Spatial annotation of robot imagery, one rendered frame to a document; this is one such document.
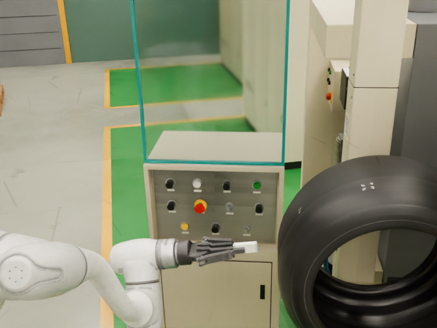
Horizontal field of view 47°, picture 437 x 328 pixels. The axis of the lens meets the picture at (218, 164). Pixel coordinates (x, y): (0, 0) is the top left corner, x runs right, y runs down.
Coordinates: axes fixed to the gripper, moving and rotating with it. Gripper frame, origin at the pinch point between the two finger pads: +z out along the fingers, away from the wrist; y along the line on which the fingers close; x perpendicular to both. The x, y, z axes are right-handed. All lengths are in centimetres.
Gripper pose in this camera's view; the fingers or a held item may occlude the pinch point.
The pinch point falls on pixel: (245, 247)
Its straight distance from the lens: 150.3
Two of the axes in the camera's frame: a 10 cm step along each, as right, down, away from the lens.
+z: 9.8, -1.0, -1.6
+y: 1.0, -4.0, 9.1
